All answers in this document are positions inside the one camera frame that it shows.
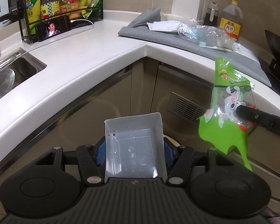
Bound green cartoon snack bag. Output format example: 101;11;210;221
198;57;256;170

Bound pale green toothbrush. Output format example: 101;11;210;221
199;41;232;53

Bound clear plastic bag with trash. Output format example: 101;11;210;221
177;19;239;51

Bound white paper towel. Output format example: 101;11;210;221
147;20;181;33

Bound grey cabinet vent grille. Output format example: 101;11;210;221
167;92;206;126

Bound cooking wine jug yellow label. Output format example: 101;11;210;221
218;0;243;41

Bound stainless steel sink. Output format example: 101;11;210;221
0;48;46;99

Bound dark soy sauce dispenser bottle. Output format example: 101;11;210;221
203;2;219;27

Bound smartphone playing video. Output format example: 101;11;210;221
35;15;71;41

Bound grey cloth mat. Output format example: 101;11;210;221
118;8;271;86

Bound yellow green snack bag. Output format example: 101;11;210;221
79;0;100;19

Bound green yellow-capped bottle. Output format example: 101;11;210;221
25;0;41;35

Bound white charging cable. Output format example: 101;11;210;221
70;18;95;30

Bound black wire condiment rack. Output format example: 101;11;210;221
17;0;104;45

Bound cooking oil bottle orange handle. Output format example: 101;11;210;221
59;0;80;19

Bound clear bottle red handle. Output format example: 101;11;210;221
40;0;60;18

